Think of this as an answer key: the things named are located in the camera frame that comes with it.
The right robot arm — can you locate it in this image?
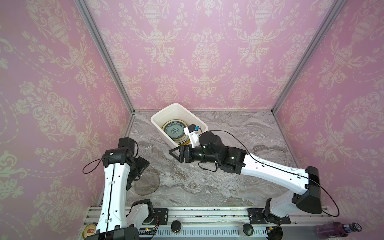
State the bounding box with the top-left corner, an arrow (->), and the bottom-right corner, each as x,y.
169,131 -> 323,224

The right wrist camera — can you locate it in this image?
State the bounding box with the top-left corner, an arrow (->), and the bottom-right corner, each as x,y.
184,124 -> 201,148

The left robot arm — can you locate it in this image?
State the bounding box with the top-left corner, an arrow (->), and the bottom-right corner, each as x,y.
86,137 -> 155,240

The left black knob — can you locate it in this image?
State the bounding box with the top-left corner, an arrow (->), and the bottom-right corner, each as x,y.
171,220 -> 182,234

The green drink can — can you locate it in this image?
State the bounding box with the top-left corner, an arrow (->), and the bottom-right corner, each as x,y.
82,223 -> 97,240

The right black knob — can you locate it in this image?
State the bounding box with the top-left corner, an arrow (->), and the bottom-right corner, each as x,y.
240,223 -> 254,237

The teal patterned small plate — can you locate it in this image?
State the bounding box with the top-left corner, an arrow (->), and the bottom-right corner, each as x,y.
162,120 -> 187,140

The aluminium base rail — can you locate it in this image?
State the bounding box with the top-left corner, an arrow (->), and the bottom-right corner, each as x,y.
78,205 -> 334,240

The clear glass plate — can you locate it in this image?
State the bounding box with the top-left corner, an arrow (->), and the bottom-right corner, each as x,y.
134,170 -> 160,196

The white plastic bin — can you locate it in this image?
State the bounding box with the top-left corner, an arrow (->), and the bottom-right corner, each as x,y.
151,103 -> 208,149

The purple plastic bottle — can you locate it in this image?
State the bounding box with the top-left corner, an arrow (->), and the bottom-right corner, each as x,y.
315,222 -> 363,239

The white plate with clover emblem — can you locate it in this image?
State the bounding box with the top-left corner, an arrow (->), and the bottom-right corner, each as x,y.
174,135 -> 190,145

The black knob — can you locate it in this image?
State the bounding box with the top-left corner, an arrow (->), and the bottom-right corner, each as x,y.
240,223 -> 254,237
171,220 -> 182,234

